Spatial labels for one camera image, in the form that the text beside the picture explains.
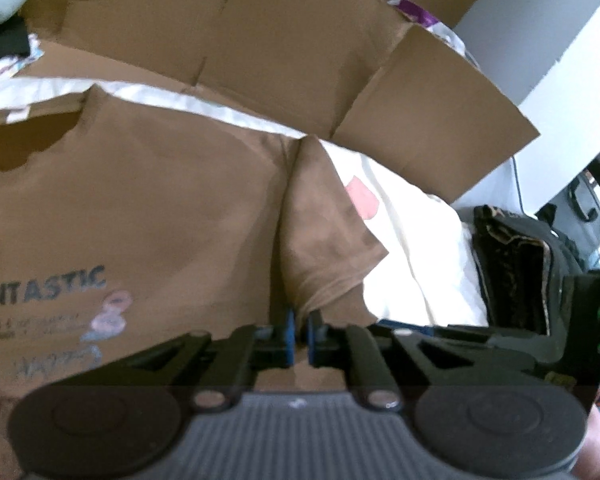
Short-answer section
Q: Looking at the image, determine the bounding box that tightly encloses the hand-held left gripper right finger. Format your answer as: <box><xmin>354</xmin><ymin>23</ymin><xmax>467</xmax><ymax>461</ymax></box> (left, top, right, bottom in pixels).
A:
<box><xmin>308</xmin><ymin>310</ymin><xmax>501</xmax><ymax>409</ymax></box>

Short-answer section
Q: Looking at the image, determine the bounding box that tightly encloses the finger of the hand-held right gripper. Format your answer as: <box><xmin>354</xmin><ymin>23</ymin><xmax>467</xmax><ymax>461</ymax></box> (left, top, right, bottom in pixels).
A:
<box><xmin>374</xmin><ymin>322</ymin><xmax>556</xmax><ymax>367</ymax></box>

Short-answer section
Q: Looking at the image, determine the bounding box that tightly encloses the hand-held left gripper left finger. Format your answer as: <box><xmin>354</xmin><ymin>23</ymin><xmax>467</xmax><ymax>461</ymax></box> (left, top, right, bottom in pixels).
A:
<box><xmin>110</xmin><ymin>308</ymin><xmax>296</xmax><ymax>409</ymax></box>

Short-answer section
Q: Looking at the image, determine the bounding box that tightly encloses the brown t-shirt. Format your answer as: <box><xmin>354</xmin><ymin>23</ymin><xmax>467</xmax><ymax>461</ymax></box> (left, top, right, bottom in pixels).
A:
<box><xmin>0</xmin><ymin>84</ymin><xmax>388</xmax><ymax>480</ymax></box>

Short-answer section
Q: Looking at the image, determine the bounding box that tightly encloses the black folded cloth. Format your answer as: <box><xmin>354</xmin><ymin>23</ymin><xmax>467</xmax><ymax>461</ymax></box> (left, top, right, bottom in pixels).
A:
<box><xmin>472</xmin><ymin>204</ymin><xmax>581</xmax><ymax>336</ymax></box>

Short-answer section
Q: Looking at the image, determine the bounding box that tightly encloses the black suitcase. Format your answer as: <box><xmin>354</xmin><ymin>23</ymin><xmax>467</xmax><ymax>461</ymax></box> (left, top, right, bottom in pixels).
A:
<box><xmin>537</xmin><ymin>175</ymin><xmax>600</xmax><ymax>266</ymax></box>

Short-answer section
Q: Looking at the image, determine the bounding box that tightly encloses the leopard print cloth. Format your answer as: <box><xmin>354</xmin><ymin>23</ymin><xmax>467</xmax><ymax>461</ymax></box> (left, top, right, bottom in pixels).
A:
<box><xmin>475</xmin><ymin>205</ymin><xmax>553</xmax><ymax>333</ymax></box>

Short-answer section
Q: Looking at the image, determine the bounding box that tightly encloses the cream printed blanket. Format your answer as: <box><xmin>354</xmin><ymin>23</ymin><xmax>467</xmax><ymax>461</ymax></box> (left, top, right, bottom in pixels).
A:
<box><xmin>0</xmin><ymin>50</ymin><xmax>488</xmax><ymax>328</ymax></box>

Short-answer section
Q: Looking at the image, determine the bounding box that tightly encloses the large cardboard sheet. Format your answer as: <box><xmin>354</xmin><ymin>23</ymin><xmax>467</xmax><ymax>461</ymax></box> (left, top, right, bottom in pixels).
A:
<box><xmin>17</xmin><ymin>0</ymin><xmax>541</xmax><ymax>203</ymax></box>

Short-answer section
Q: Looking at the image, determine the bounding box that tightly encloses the purple white packet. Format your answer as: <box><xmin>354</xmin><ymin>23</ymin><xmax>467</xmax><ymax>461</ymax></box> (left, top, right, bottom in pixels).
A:
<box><xmin>387</xmin><ymin>0</ymin><xmax>466</xmax><ymax>56</ymax></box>

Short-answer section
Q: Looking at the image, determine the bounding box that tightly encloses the white patterned cloth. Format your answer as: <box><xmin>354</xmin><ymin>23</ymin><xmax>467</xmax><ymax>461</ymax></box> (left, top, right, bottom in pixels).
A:
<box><xmin>0</xmin><ymin>35</ymin><xmax>46</xmax><ymax>78</ymax></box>

